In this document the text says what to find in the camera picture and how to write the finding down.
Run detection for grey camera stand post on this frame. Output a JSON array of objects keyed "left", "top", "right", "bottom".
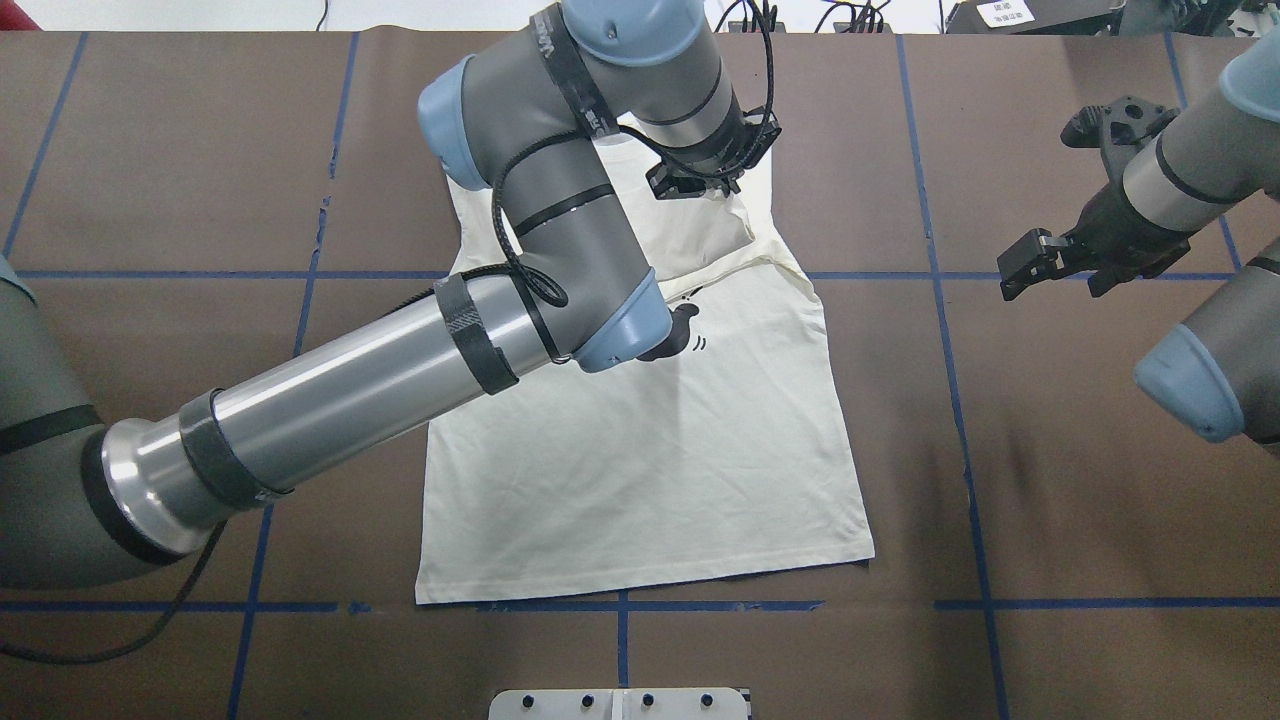
[{"left": 598, "top": 1, "right": 652, "bottom": 47}]

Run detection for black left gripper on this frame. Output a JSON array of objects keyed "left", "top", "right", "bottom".
[{"left": 645, "top": 120, "right": 781, "bottom": 200}]

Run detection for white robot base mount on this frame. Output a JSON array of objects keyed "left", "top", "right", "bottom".
[{"left": 488, "top": 687, "right": 755, "bottom": 719}]

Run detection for black background cables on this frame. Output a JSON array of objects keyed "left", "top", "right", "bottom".
[{"left": 716, "top": 0, "right": 891, "bottom": 35}]

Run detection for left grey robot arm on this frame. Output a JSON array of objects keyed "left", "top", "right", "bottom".
[{"left": 1, "top": 1, "right": 780, "bottom": 591}]

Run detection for cream long-sleeve cat shirt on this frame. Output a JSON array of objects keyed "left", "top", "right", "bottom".
[{"left": 415, "top": 136, "right": 876, "bottom": 605}]

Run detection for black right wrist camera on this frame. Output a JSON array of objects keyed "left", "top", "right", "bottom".
[{"left": 1059, "top": 96, "right": 1181, "bottom": 149}]

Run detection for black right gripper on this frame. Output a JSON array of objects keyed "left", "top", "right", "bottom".
[{"left": 997, "top": 182, "right": 1192, "bottom": 302}]

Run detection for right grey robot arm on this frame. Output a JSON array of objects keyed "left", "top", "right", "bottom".
[{"left": 997, "top": 33, "right": 1279, "bottom": 454}]

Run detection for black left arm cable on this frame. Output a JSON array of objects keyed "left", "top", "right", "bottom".
[{"left": 0, "top": 0, "right": 781, "bottom": 666}]

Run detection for black box with label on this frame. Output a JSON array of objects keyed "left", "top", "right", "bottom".
[{"left": 943, "top": 1, "right": 1125, "bottom": 36}]

